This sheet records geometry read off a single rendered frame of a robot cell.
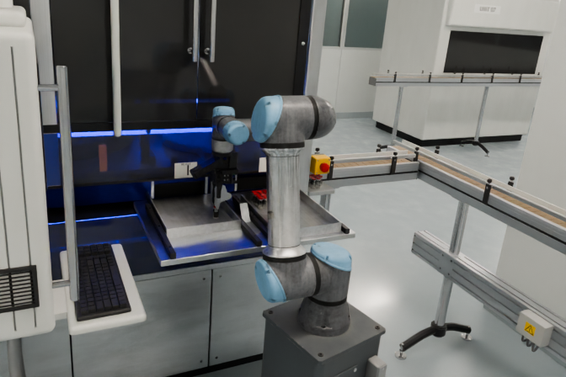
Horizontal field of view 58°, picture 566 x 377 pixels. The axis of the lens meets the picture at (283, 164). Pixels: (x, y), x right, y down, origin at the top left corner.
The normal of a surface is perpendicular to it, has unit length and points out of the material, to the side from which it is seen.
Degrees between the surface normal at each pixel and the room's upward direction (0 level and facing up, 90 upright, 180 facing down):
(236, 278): 90
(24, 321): 90
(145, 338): 90
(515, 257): 90
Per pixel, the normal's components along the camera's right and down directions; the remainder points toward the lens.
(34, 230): 0.43, 0.32
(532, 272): -0.90, 0.07
